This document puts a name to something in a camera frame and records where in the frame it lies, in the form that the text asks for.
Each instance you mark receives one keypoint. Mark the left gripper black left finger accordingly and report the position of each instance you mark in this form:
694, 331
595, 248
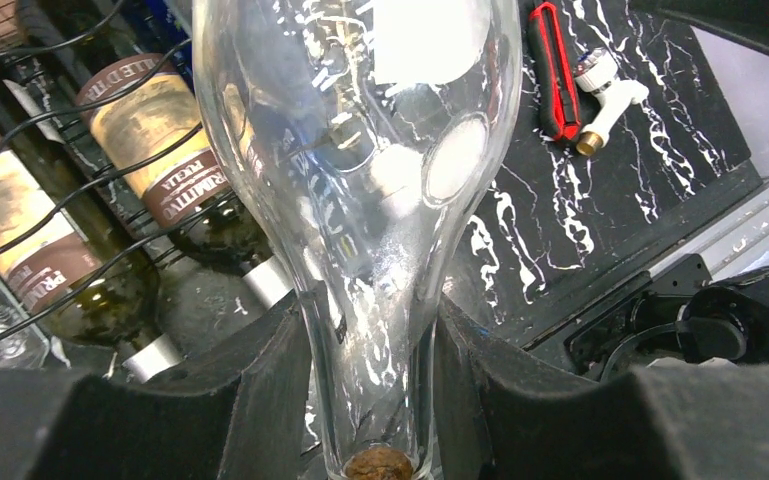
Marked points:
234, 412

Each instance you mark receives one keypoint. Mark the dark bottle with black cap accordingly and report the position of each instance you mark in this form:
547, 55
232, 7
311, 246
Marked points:
143, 115

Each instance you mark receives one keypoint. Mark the red black utility knife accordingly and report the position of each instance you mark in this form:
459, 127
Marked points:
559, 103

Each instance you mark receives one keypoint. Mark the clear bottle with cork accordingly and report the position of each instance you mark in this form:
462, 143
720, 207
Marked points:
362, 135

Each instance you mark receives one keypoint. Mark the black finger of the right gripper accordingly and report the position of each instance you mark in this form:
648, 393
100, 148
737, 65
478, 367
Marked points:
745, 22

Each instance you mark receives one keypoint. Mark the dark green wine bottle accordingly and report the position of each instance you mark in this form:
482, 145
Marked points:
33, 252

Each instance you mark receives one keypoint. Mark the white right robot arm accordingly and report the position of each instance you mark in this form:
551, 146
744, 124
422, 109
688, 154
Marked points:
681, 315

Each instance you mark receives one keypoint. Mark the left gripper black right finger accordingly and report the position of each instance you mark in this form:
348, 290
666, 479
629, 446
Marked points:
502, 413

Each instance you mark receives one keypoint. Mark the white plastic faucet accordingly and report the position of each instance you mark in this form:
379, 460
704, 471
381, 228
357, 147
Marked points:
596, 73

